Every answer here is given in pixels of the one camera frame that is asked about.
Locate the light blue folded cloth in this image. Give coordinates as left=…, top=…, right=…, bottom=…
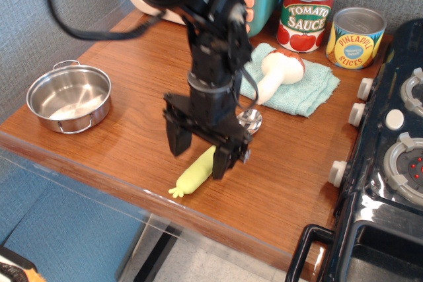
left=241, top=42, right=340, bottom=118

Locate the orange object on tray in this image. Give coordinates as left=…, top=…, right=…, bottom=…
left=0, top=262, right=46, bottom=282

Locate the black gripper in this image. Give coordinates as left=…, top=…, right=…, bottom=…
left=163, top=80, right=252, bottom=180

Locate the black toy stove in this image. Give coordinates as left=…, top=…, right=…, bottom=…
left=286, top=18, right=422, bottom=281

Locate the stainless steel pot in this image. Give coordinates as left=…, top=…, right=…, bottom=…
left=26, top=60, right=112, bottom=135

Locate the tomato sauce can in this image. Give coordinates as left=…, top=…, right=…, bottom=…
left=277, top=0, right=334, bottom=53

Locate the white plush mushroom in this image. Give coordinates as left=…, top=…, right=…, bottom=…
left=256, top=48, right=305, bottom=105

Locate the pineapple slices can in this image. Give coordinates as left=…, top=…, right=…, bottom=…
left=326, top=7, right=387, bottom=70

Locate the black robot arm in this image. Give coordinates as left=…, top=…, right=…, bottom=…
left=143, top=0, right=252, bottom=179

